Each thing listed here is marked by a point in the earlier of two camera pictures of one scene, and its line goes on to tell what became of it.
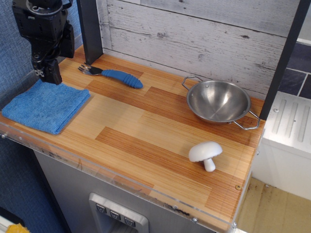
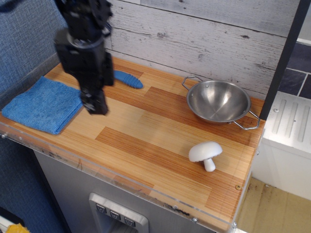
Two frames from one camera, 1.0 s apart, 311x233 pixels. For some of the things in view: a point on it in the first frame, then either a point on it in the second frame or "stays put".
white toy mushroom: (204, 151) stays put
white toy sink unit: (284, 158) stays put
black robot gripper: (42, 22) -> (84, 59)
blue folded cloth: (47, 107) stays put
